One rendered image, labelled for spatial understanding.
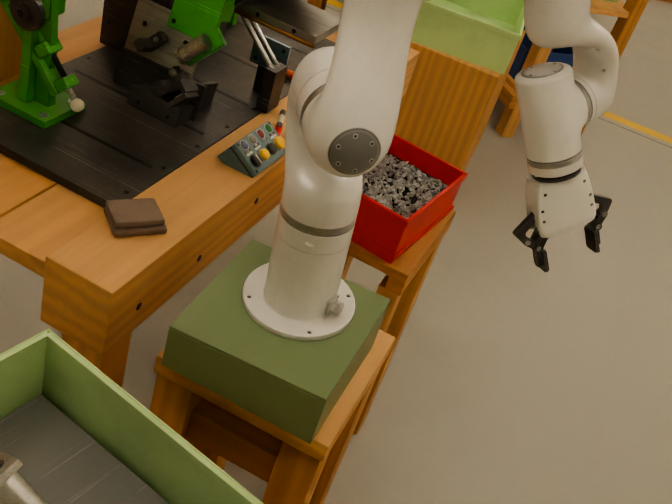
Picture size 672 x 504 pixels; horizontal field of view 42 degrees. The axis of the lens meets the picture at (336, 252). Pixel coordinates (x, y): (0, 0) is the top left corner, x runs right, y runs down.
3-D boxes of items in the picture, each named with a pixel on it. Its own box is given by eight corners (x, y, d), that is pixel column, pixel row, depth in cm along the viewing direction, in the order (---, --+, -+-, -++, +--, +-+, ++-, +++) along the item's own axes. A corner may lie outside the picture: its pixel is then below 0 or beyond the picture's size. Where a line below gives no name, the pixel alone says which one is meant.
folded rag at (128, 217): (155, 209, 164) (157, 196, 162) (167, 235, 158) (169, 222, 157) (102, 211, 159) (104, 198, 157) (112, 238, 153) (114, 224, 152)
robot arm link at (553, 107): (557, 133, 138) (514, 156, 134) (547, 53, 132) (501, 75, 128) (597, 143, 131) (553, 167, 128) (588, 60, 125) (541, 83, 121)
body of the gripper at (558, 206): (572, 146, 137) (580, 207, 143) (514, 166, 136) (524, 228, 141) (597, 160, 131) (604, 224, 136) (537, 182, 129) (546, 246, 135)
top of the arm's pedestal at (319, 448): (390, 352, 163) (396, 337, 161) (322, 463, 138) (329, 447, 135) (243, 277, 169) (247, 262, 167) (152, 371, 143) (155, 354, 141)
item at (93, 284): (405, 95, 270) (420, 51, 261) (103, 358, 151) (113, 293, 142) (365, 77, 273) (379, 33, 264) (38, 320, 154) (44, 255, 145)
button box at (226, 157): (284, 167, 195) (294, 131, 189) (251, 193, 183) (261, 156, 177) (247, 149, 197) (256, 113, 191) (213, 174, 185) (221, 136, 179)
